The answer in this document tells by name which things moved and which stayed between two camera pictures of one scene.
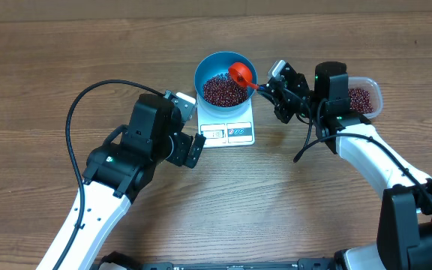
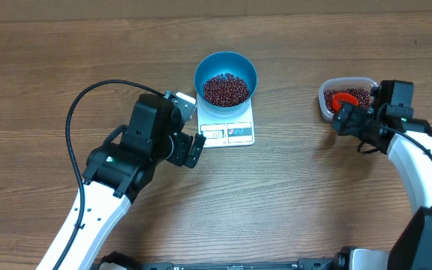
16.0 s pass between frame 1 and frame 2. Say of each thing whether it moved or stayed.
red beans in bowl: stayed
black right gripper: moved
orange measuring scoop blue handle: moved
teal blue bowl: stayed
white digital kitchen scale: stayed
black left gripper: stayed
